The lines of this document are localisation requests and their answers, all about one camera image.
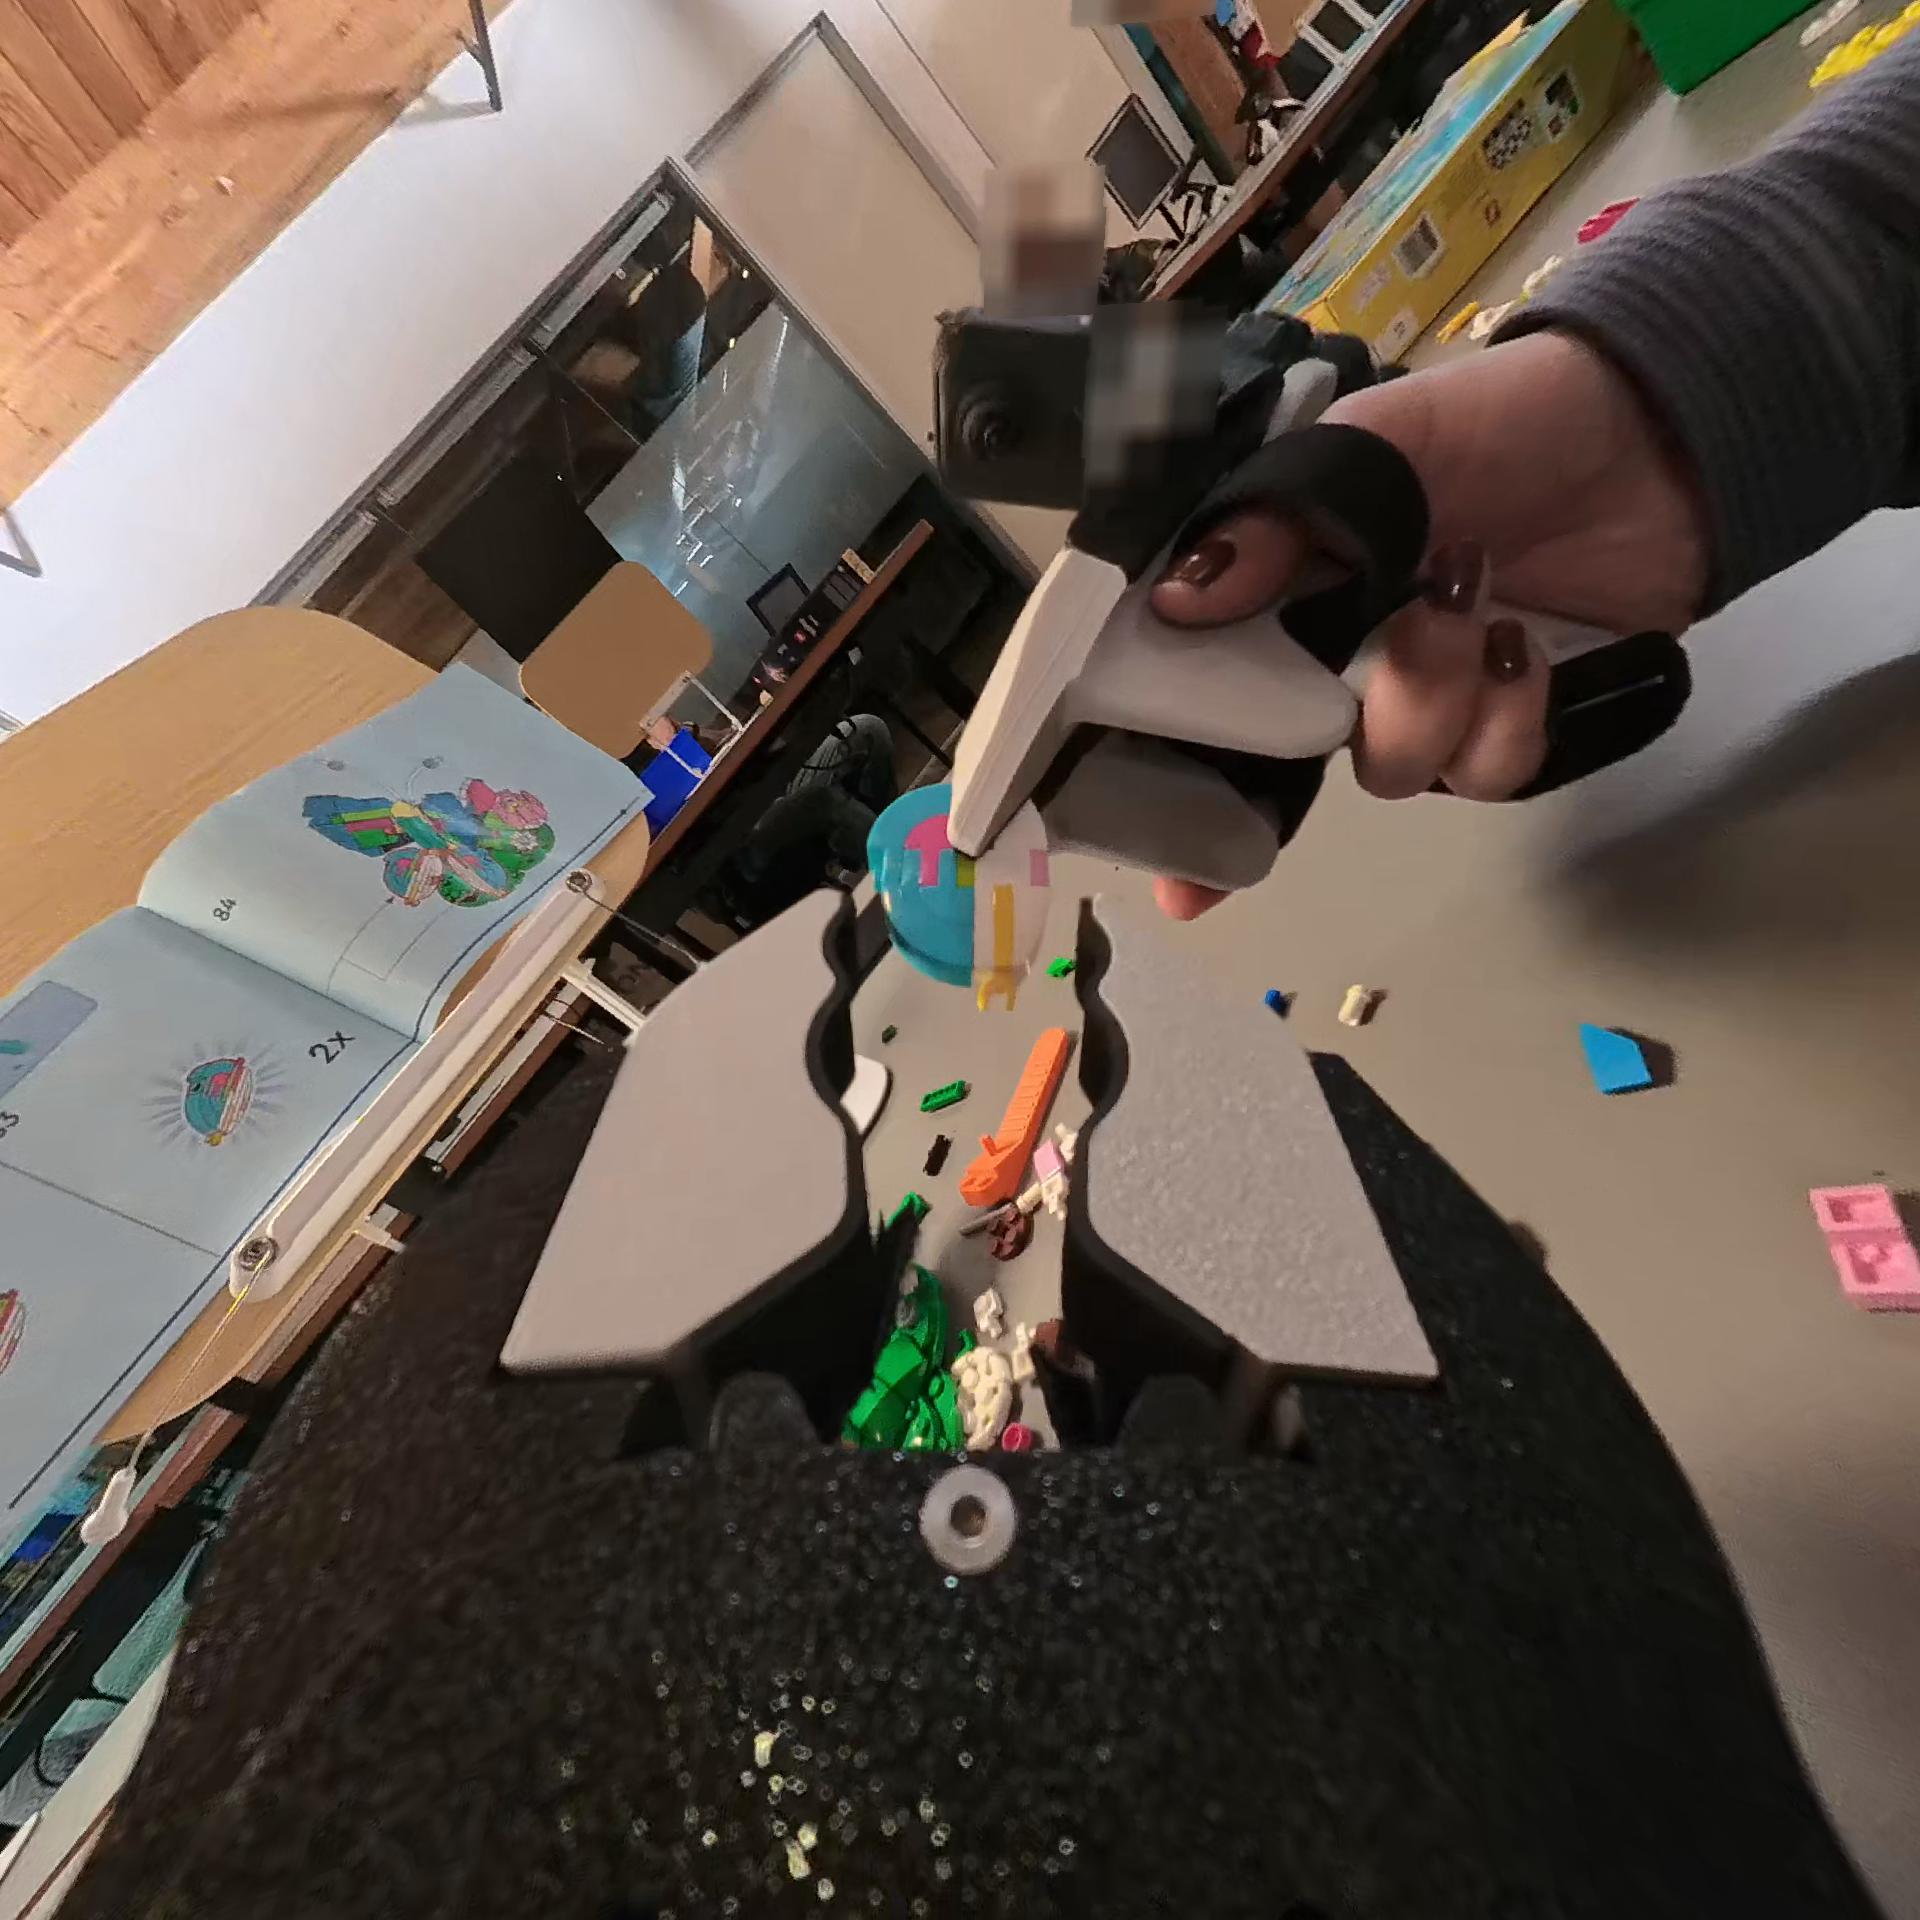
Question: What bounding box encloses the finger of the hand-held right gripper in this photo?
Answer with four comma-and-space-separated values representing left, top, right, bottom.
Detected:
945, 541, 1360, 856
1040, 739, 1324, 894

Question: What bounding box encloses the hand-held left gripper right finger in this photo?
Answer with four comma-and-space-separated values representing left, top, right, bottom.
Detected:
1056, 894, 1445, 1391

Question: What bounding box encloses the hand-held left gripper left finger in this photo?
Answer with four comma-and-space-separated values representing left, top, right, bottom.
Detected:
499, 884, 884, 1380

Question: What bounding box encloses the pink white lego piece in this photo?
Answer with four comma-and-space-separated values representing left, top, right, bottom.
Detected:
1001, 1126, 1079, 1222

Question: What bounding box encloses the yellow lego box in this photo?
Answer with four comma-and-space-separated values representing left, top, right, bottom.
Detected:
1257, 0, 1644, 366

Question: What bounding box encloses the lego instruction booklet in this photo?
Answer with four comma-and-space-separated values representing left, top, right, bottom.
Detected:
0, 664, 650, 1519

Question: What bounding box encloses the pink lego plate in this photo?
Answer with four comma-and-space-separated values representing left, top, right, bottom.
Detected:
1804, 1183, 1920, 1314

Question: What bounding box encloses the person's right hand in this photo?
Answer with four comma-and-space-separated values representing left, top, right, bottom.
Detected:
1144, 328, 1715, 802

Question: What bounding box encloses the orange brick separator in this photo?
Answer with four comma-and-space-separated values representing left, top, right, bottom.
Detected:
958, 1029, 1078, 1212

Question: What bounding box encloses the black monitor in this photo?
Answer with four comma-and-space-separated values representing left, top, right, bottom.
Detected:
1088, 95, 1184, 229

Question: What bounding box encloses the blue storage bin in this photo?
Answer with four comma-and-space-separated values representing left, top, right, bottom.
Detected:
643, 724, 716, 835

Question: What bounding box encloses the tan rounded board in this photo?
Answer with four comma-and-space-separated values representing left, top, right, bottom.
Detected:
516, 559, 716, 760

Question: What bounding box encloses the green plastic bin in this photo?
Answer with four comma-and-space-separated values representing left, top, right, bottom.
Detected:
1614, 0, 1865, 95

